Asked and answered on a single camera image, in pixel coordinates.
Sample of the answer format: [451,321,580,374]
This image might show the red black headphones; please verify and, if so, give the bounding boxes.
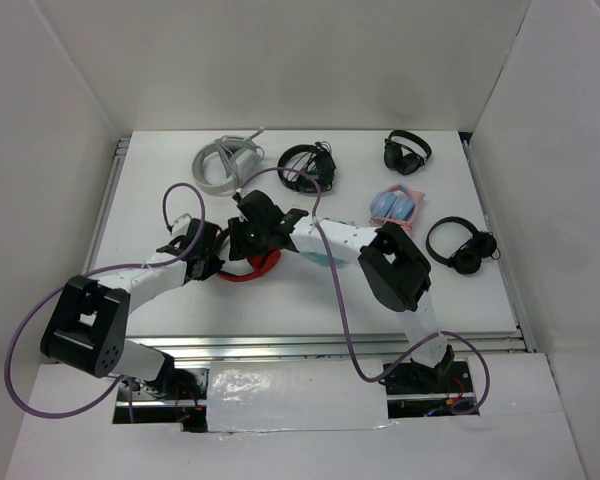
[214,227,281,283]

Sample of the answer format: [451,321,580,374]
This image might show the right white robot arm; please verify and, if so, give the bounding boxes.
[228,190,454,392]

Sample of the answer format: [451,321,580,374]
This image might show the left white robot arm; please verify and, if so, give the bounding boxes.
[40,219,223,399]

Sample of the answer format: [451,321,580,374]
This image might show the teal white headphones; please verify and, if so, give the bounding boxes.
[301,252,347,268]

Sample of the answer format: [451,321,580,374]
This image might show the white grey headphones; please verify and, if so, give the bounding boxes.
[191,127,265,196]

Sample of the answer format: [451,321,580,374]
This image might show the pink blue cat-ear headphones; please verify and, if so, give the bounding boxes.
[369,184,425,236]

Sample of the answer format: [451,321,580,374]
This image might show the black folded headphones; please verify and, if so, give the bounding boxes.
[383,130,432,176]

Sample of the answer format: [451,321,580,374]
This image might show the black thin-band headphones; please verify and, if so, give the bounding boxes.
[425,216,500,276]

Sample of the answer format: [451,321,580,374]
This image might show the white foil-edged panel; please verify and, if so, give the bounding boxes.
[206,359,390,433]

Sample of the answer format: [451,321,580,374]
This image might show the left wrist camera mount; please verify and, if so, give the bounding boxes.
[169,213,192,239]

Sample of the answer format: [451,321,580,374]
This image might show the black wired headphones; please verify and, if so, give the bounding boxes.
[277,141,336,194]

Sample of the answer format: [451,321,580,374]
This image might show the aluminium rail frame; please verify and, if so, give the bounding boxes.
[90,130,528,359]

